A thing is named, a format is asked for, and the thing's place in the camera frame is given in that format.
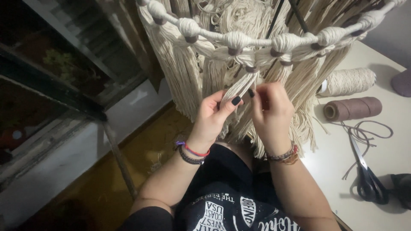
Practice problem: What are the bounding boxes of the person's right hand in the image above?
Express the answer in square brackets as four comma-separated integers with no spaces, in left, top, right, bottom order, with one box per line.
[247,81,295,155]

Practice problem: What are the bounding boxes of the dark beaded bracelet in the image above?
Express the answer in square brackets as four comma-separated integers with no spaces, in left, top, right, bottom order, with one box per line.
[263,141,297,161]

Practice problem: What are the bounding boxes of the dark window frame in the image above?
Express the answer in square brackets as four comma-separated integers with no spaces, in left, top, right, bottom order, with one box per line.
[0,0,150,193]

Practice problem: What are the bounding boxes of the loose brown cord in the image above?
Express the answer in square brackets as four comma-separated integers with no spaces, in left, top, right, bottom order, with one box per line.
[313,116,394,180]

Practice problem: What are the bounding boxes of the green plant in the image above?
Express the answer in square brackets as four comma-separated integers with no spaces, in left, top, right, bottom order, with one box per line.
[43,48,95,84]

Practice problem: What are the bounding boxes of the black beaded bracelet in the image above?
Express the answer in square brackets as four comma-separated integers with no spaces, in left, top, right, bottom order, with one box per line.
[175,146,206,165]

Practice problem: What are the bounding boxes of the black handled scissors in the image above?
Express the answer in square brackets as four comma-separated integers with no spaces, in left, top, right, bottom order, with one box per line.
[348,130,390,205]

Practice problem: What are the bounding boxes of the black printed t-shirt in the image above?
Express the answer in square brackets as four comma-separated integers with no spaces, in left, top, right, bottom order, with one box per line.
[118,143,304,231]

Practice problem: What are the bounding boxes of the purple round object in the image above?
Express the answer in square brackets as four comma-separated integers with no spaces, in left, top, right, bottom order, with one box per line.
[390,69,411,98]

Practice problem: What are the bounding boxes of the black object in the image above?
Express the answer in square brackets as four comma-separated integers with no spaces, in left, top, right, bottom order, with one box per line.
[390,173,411,210]

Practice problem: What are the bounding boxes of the black metal rod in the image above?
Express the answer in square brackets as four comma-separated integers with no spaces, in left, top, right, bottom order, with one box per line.
[265,0,286,38]
[288,0,309,34]

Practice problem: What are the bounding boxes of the red and purple string bracelet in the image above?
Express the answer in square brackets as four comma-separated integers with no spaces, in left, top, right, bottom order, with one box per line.
[176,141,211,158]

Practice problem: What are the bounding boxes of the person's left hand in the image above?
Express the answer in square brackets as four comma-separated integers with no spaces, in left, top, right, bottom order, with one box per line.
[188,90,244,151]

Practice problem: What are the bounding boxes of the cream cord spool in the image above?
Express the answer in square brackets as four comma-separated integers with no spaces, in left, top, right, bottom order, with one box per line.
[318,68,377,97]

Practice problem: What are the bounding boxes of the cream cord macrame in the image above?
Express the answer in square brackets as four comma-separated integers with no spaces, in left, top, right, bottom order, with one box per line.
[135,0,408,159]

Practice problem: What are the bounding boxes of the brown woven bracelet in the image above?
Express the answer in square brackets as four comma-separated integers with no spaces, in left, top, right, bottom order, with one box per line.
[279,151,300,166]

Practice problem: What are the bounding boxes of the rusty metal pole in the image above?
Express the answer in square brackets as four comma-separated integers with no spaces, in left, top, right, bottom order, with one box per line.
[102,121,138,200]

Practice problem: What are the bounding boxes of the brown cord spool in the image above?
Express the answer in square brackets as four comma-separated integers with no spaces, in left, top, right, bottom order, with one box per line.
[323,96,383,122]

